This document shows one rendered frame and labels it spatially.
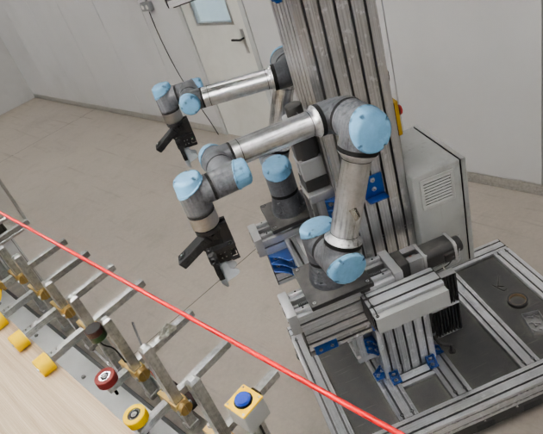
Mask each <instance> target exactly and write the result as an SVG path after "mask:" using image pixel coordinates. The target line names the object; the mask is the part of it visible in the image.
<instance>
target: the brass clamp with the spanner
mask: <svg viewBox="0 0 543 434"><path fill-rule="evenodd" d="M139 362H140V361H139ZM118 363H119V364H120V365H121V367H122V368H125V369H126V370H128V372H129V373H130V374H131V376H132V377H133V378H135V380H136V381H138V382H140V381H141V382H144V381H146V380H147V379H148V378H149V376H150V370H149V369H147V368H146V366H145V365H144V364H143V363H140V364H141V366H140V367H139V368H138V369H137V370H136V371H135V372H134V371H133V370H132V369H130V368H129V367H128V365H127V364H126V363H125V362H124V361H123V360H122V359H121V360H120V361H119V362H118Z"/></svg>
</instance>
